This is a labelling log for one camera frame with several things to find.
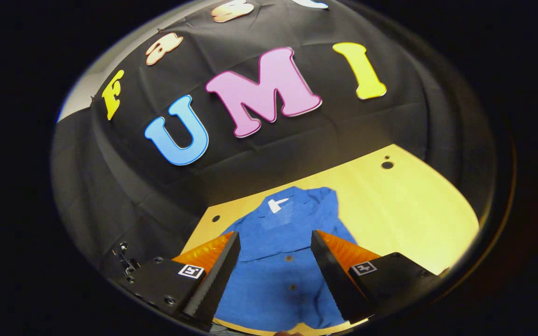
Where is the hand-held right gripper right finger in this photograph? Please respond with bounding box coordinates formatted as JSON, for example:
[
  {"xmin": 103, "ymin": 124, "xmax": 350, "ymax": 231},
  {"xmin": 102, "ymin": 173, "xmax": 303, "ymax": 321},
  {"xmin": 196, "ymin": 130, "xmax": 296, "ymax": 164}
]
[{"xmin": 310, "ymin": 230, "xmax": 449, "ymax": 325}]

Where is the blue button shirt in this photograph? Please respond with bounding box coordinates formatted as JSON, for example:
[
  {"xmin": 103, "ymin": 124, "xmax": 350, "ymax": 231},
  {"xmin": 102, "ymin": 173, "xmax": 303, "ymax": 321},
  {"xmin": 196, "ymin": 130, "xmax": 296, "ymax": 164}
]
[{"xmin": 213, "ymin": 187, "xmax": 358, "ymax": 331}]

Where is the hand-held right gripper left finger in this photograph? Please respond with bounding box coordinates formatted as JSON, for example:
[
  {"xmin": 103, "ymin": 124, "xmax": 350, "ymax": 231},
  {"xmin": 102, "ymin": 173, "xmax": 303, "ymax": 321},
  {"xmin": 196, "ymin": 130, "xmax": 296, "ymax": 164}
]
[{"xmin": 110, "ymin": 231, "xmax": 241, "ymax": 332}]

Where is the black backdrop cloth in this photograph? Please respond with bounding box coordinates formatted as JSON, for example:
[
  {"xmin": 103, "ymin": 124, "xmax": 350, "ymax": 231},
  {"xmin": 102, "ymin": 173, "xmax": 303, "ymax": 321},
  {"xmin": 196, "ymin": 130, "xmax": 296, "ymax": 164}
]
[{"xmin": 50, "ymin": 0, "xmax": 498, "ymax": 280}]

